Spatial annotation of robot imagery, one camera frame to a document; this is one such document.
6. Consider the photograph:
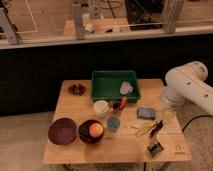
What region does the white paper cup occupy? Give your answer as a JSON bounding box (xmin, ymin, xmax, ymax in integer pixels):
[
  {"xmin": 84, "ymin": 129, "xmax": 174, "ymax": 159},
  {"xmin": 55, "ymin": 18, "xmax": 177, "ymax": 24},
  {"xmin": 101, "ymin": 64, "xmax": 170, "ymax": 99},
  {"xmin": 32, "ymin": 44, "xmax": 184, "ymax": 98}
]
[{"xmin": 93, "ymin": 100, "xmax": 109, "ymax": 117}]

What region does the middle metal frame post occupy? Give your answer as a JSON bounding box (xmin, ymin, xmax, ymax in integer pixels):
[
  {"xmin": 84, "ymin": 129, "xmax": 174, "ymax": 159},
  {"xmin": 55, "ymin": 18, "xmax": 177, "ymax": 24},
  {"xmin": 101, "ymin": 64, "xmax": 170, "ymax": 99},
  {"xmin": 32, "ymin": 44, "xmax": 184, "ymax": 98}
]
[{"xmin": 72, "ymin": 4, "xmax": 85, "ymax": 40}]

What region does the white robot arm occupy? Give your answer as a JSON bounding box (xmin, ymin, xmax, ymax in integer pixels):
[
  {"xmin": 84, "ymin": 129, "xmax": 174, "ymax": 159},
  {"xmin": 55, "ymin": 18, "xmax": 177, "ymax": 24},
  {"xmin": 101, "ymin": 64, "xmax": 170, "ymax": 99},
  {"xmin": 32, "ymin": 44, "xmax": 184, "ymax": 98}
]
[{"xmin": 161, "ymin": 61, "xmax": 213, "ymax": 116}]

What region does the dark bowl with fruit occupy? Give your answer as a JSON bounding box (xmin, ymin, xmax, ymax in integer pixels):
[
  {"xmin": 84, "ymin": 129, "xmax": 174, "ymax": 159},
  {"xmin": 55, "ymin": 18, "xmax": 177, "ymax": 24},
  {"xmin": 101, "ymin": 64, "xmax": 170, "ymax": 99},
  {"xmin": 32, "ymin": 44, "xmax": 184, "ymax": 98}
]
[{"xmin": 78, "ymin": 120, "xmax": 104, "ymax": 144}]

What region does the yellow green sticks bundle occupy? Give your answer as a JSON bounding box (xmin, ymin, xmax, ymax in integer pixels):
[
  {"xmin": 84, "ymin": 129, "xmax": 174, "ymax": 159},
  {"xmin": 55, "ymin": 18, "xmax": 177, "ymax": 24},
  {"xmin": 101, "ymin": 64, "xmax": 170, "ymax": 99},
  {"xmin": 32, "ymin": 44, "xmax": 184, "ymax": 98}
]
[{"xmin": 132, "ymin": 121, "xmax": 156, "ymax": 137}]

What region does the green plastic tray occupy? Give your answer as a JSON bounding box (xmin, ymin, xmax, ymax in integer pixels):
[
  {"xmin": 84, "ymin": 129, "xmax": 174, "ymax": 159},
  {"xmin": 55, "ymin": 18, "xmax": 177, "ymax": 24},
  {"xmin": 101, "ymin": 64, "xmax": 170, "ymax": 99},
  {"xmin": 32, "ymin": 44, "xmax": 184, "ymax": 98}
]
[{"xmin": 90, "ymin": 70, "xmax": 141, "ymax": 103}]

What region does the blue plastic cup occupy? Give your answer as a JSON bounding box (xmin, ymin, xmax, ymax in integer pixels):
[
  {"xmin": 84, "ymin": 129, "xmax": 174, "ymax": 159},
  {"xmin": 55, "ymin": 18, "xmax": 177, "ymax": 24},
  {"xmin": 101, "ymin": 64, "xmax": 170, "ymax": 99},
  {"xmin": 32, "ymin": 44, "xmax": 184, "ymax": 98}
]
[{"xmin": 107, "ymin": 116, "xmax": 120, "ymax": 132}]

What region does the black floor cable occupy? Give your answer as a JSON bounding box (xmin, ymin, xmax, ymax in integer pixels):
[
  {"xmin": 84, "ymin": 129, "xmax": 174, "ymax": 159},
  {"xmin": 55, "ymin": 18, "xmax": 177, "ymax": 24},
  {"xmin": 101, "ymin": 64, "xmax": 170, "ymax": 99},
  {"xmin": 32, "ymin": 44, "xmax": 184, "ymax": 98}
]
[{"xmin": 181, "ymin": 114, "xmax": 213, "ymax": 134}]

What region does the wooden background table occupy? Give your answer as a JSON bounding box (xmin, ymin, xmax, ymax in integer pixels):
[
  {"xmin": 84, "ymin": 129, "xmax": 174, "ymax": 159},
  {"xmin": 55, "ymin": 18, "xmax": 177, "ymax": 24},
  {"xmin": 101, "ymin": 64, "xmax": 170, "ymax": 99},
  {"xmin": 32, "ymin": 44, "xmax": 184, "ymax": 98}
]
[{"xmin": 63, "ymin": 18, "xmax": 130, "ymax": 36}]

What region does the red handled tool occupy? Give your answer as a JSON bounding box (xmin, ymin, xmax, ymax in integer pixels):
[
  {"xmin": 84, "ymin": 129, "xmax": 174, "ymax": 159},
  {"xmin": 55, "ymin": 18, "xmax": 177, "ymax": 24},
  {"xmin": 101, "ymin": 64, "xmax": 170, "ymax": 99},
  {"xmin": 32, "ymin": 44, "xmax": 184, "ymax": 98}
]
[{"xmin": 113, "ymin": 96, "xmax": 128, "ymax": 111}]

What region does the right metal frame post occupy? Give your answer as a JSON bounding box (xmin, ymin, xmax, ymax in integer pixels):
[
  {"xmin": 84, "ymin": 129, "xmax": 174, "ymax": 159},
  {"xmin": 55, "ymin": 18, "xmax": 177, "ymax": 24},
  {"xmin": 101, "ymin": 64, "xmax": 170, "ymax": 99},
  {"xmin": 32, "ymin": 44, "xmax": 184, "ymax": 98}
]
[{"xmin": 162, "ymin": 0, "xmax": 184, "ymax": 33}]

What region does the metal frame post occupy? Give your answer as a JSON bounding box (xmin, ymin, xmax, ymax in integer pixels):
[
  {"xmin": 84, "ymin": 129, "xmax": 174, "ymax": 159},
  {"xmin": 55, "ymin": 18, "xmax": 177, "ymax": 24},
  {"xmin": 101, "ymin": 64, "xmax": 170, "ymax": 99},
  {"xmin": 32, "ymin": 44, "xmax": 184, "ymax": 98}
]
[
  {"xmin": 162, "ymin": 0, "xmax": 184, "ymax": 33},
  {"xmin": 72, "ymin": 4, "xmax": 85, "ymax": 40},
  {"xmin": 0, "ymin": 8, "xmax": 20, "ymax": 45}
]

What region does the empty purple bowl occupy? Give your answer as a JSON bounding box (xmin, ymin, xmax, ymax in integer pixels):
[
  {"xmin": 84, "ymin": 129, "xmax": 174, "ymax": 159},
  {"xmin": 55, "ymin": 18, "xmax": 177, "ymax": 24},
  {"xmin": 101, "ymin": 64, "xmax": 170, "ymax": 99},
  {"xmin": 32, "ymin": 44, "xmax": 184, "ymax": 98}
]
[{"xmin": 48, "ymin": 118, "xmax": 77, "ymax": 145}]

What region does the blue sponge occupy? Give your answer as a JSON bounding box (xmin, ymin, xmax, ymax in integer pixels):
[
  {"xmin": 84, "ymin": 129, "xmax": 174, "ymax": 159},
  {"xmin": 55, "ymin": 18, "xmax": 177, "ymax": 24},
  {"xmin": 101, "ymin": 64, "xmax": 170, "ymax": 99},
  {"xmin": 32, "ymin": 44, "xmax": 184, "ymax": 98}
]
[{"xmin": 137, "ymin": 107, "xmax": 156, "ymax": 120}]

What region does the left metal frame post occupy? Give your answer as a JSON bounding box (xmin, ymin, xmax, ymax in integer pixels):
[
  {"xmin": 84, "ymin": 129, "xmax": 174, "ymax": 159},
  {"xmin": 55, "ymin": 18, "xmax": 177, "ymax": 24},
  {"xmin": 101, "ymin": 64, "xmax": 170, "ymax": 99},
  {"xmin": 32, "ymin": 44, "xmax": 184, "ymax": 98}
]
[{"xmin": 0, "ymin": 8, "xmax": 20, "ymax": 45}]

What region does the orange fruit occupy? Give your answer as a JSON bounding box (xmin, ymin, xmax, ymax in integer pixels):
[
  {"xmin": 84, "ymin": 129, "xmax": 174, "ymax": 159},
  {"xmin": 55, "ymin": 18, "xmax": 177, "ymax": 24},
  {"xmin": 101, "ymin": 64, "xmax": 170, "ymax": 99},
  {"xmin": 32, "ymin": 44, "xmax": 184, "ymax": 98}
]
[{"xmin": 89, "ymin": 123, "xmax": 104, "ymax": 138}]

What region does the crumpled clear plastic wrap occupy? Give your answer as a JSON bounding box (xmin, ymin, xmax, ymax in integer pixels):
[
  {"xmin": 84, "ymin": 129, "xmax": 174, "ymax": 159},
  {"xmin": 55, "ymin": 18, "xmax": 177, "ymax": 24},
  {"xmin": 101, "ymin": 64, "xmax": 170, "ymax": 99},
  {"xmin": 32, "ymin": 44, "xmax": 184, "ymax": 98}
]
[{"xmin": 120, "ymin": 82, "xmax": 133, "ymax": 95}]

